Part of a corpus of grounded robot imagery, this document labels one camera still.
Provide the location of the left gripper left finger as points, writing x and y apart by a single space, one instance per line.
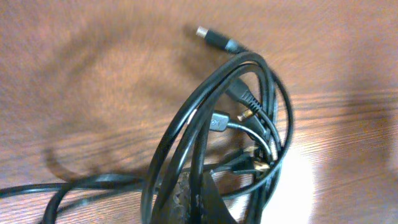
177 208

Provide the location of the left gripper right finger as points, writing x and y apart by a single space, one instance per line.
209 205

